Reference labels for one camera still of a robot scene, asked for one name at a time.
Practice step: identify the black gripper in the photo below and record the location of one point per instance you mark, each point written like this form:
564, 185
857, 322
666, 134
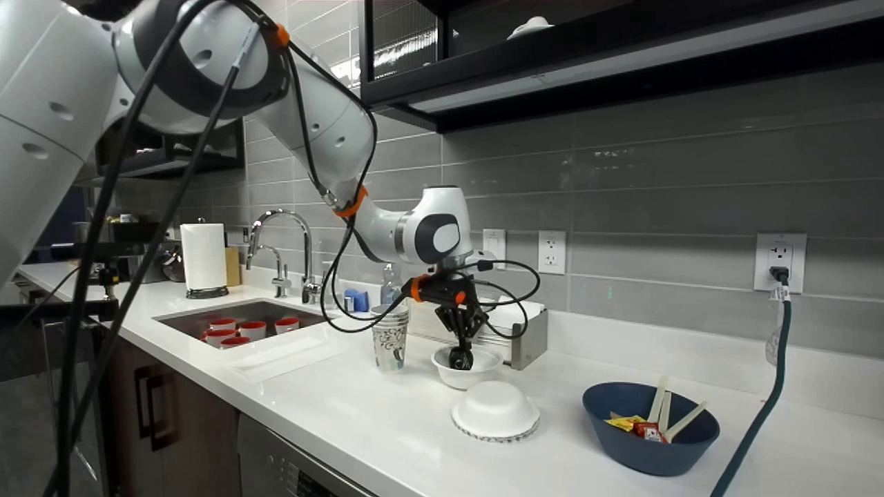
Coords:
459, 308

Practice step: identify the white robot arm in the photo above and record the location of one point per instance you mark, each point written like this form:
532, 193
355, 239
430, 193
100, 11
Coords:
57, 112

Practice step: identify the upturned white ribbed bowl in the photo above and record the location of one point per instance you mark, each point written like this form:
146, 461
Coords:
495, 413

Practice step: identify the yellow small object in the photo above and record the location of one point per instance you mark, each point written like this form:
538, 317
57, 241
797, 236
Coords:
623, 422

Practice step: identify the red small object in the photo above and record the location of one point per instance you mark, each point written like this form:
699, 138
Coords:
652, 431

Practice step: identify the blue bowl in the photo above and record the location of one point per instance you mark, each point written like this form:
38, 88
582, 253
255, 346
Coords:
646, 450

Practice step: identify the white napkin stack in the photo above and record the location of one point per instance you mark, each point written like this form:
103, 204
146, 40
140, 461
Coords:
420, 322

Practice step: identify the metal napkin dispenser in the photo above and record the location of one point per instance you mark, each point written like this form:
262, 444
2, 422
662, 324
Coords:
529, 334

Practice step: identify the patterned paper cup stack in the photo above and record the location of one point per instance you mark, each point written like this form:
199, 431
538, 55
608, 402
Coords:
390, 340

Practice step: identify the blue cup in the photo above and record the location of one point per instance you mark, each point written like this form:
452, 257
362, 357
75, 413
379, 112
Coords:
357, 299

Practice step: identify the red cup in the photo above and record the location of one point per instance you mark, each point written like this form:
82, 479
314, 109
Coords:
221, 324
221, 338
289, 324
253, 330

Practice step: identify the white plastic utensil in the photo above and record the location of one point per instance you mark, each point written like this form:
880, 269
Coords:
686, 420
658, 402

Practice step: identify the steel dishwasher front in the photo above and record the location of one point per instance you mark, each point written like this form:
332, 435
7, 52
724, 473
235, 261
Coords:
286, 465

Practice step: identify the chrome faucet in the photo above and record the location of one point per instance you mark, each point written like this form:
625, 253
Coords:
278, 221

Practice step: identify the brown lower cabinet door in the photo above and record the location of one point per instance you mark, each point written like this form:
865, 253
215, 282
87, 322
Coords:
202, 431

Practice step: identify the white paper towel roll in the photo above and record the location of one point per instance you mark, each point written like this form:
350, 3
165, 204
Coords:
202, 257

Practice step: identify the steel sink basin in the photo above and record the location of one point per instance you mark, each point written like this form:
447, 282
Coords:
190, 317

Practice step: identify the black upper cabinet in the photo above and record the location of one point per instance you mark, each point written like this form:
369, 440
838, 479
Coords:
590, 55

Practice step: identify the under cabinet light strip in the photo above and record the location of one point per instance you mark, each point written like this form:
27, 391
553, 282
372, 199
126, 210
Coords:
646, 65

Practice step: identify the white wall outlet with plug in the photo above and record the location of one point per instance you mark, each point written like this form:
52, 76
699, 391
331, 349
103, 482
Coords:
780, 253

